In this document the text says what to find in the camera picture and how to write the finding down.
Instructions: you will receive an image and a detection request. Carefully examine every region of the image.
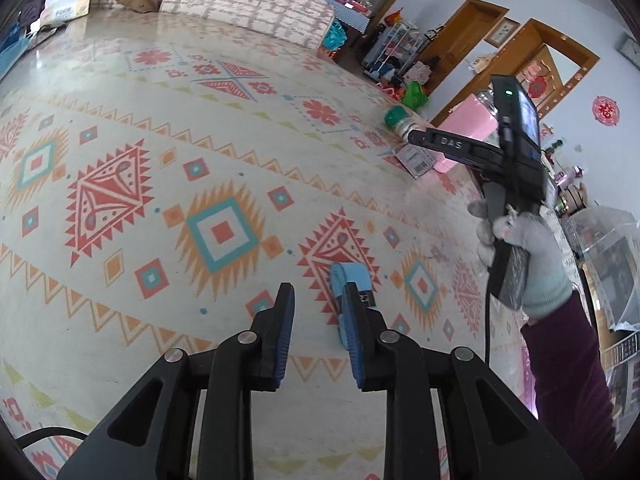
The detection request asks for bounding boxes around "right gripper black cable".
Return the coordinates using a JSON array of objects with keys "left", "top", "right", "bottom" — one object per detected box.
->
[{"left": 482, "top": 290, "right": 493, "bottom": 366}]

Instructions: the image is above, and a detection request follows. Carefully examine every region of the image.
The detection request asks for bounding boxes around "small grey box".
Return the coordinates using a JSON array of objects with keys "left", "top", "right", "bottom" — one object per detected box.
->
[{"left": 392, "top": 142, "right": 437, "bottom": 179}]

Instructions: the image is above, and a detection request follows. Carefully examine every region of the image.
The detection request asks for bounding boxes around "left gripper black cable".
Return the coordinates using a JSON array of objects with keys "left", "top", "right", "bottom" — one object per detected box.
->
[{"left": 14, "top": 426, "right": 93, "bottom": 456}]

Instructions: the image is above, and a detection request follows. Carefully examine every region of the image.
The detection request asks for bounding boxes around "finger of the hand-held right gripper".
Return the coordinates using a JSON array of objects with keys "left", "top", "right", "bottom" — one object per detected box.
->
[{"left": 407, "top": 127, "right": 502, "bottom": 172}]

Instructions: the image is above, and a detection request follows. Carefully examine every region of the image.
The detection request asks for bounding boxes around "white metal rack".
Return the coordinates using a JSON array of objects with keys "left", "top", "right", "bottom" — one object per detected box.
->
[{"left": 362, "top": 20, "right": 426, "bottom": 83}]

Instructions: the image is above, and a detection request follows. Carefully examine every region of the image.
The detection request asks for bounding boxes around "wooden door with red ornament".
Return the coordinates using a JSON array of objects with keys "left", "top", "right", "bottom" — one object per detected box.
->
[{"left": 515, "top": 17, "right": 601, "bottom": 121}]

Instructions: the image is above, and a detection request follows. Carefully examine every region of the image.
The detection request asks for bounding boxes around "round red wall decoration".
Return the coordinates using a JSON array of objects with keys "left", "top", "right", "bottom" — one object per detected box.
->
[{"left": 591, "top": 94, "right": 621, "bottom": 126}]

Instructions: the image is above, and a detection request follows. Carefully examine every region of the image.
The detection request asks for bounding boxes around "clear plastic container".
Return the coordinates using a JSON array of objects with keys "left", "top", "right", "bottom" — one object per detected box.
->
[{"left": 567, "top": 205, "right": 640, "bottom": 333}]

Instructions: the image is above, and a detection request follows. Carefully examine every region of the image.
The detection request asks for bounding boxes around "blue plastic crate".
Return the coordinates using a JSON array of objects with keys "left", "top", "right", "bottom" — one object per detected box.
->
[{"left": 0, "top": 25, "right": 36, "bottom": 76}]

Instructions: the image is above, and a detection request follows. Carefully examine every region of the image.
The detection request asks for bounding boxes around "person's right forearm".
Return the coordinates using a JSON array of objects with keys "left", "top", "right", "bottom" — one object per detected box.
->
[{"left": 520, "top": 290, "right": 621, "bottom": 480}]

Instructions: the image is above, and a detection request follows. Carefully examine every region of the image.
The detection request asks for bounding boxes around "patterned tablecloth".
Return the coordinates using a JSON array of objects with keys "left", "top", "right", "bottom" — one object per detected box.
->
[{"left": 0, "top": 10, "right": 531, "bottom": 480}]

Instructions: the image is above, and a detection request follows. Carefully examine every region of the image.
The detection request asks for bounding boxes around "teal bag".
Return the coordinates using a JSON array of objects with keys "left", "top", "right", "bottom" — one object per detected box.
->
[{"left": 320, "top": 20, "right": 346, "bottom": 53}]

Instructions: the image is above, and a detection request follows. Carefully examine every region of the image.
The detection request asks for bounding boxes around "person's right hand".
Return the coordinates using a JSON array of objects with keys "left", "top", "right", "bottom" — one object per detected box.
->
[{"left": 467, "top": 200, "right": 573, "bottom": 321}]

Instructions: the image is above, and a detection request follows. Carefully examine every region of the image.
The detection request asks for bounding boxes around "blue roll of tape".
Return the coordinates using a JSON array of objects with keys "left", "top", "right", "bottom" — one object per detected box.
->
[{"left": 327, "top": 261, "right": 373, "bottom": 348}]

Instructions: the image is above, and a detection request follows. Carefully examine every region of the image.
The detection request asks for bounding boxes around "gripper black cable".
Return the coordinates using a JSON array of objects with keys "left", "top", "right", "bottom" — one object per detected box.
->
[
  {"left": 14, "top": 426, "right": 93, "bottom": 456},
  {"left": 482, "top": 290, "right": 493, "bottom": 366}
]

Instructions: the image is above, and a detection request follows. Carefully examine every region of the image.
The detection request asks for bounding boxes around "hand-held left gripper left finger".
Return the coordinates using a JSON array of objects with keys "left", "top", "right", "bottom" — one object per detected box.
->
[{"left": 57, "top": 282, "right": 296, "bottom": 480}]

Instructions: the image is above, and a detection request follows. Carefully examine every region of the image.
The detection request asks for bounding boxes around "framed wall picture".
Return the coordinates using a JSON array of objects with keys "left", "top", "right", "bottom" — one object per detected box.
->
[{"left": 484, "top": 17, "right": 521, "bottom": 48}]

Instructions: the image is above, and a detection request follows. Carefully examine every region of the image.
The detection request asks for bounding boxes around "wooden door frame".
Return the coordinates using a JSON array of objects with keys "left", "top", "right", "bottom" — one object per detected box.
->
[{"left": 430, "top": 0, "right": 511, "bottom": 126}]

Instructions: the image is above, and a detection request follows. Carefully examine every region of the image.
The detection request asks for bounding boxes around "wall clock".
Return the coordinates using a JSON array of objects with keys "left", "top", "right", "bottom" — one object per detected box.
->
[{"left": 617, "top": 32, "right": 640, "bottom": 63}]

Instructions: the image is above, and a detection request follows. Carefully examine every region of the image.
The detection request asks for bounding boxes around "green bag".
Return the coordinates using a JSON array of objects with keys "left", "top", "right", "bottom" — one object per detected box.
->
[{"left": 400, "top": 80, "right": 431, "bottom": 111}]

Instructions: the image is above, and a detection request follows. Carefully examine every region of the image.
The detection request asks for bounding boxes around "green-capped bottle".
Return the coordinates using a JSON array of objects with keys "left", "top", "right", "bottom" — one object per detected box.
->
[{"left": 384, "top": 105, "right": 426, "bottom": 141}]

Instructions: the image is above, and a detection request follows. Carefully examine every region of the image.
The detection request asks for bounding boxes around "blue checked cloth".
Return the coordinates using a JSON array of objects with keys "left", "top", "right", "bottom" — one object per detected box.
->
[{"left": 322, "top": 0, "right": 373, "bottom": 33}]

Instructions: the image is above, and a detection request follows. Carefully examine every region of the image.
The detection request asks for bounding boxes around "pink jar with clear lid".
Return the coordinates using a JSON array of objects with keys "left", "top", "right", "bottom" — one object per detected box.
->
[{"left": 432, "top": 90, "right": 501, "bottom": 173}]

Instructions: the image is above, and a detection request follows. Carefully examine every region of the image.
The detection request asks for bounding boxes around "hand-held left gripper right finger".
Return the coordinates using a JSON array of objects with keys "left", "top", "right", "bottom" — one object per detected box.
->
[{"left": 341, "top": 282, "right": 583, "bottom": 480}]

